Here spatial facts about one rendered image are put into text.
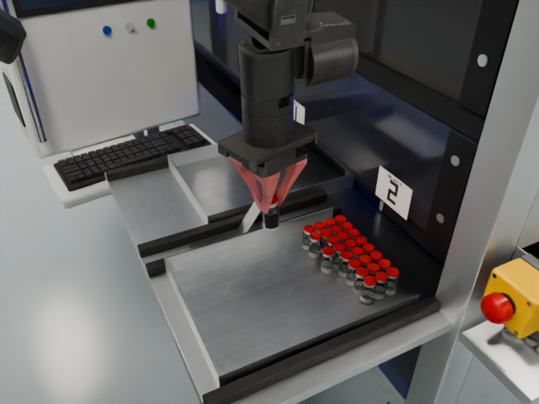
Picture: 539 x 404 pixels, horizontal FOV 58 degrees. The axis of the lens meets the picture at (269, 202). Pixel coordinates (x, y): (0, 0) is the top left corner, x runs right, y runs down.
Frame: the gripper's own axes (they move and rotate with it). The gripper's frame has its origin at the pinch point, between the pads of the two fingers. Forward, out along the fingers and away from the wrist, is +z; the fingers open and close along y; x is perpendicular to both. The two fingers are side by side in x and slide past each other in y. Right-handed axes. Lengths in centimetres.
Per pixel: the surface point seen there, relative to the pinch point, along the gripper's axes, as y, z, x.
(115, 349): 1, 111, 88
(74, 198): -4, 32, 67
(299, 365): -1.7, 23.4, -7.7
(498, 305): 17.6, 12.5, -24.1
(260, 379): -7.4, 23.1, -5.8
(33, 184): 19, 109, 217
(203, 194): 14.2, 24.1, 37.8
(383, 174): 28.1, 9.1, 2.5
